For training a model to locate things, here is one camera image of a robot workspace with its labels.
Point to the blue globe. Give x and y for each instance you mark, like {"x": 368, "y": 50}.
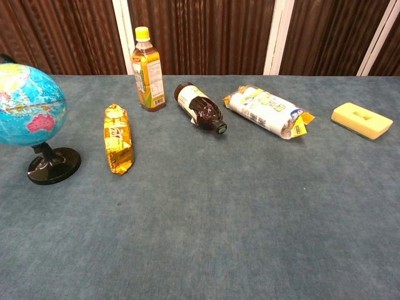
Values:
{"x": 28, "y": 106}

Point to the white and yellow plastic package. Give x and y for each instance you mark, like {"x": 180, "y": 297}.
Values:
{"x": 265, "y": 109}

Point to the dark bottle with black cap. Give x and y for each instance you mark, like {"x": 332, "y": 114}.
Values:
{"x": 200, "y": 107}

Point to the blue table cloth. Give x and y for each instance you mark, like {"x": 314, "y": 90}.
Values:
{"x": 218, "y": 218}

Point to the tea bottle with yellow cap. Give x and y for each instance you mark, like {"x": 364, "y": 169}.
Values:
{"x": 147, "y": 78}

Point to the yellow sponge with green base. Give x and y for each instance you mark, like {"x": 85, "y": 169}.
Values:
{"x": 359, "y": 120}

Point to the white screen frame post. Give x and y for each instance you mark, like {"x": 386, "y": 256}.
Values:
{"x": 123, "y": 28}
{"x": 378, "y": 43}
{"x": 278, "y": 37}

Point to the yellow snack packet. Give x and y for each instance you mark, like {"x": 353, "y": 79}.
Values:
{"x": 118, "y": 140}

